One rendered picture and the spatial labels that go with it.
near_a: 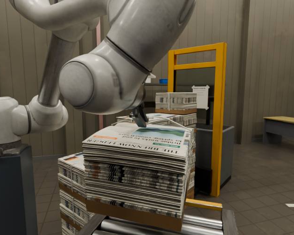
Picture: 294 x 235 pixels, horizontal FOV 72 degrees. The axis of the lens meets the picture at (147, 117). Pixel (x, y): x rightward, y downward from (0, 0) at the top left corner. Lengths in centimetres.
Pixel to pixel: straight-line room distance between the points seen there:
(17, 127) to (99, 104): 86
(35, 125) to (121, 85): 88
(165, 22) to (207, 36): 469
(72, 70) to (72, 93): 4
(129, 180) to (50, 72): 65
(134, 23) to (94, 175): 43
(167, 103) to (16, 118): 149
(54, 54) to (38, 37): 333
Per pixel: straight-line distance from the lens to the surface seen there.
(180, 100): 211
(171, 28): 36
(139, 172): 55
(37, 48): 427
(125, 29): 35
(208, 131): 274
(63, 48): 95
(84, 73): 32
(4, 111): 115
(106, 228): 89
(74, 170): 141
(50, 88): 107
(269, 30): 615
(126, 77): 35
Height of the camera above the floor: 130
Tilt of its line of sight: 7 degrees down
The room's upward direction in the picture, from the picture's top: straight up
